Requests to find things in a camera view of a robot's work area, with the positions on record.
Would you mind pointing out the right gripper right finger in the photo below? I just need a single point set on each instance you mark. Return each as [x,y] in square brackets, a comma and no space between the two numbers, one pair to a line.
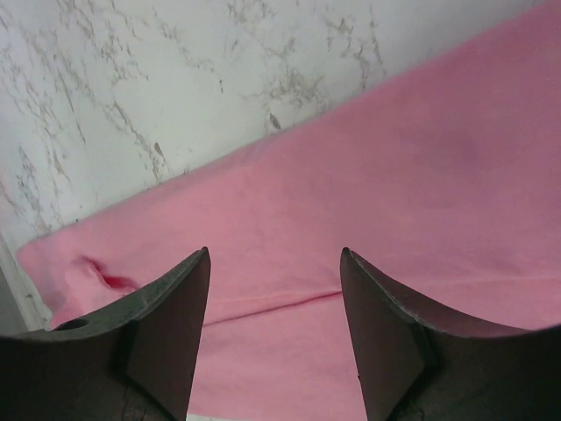
[419,359]

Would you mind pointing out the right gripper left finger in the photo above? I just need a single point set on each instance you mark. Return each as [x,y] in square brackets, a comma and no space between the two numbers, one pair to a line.
[133,359]

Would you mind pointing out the pink t shirt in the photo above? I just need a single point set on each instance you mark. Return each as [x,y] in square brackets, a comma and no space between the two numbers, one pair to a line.
[446,178]

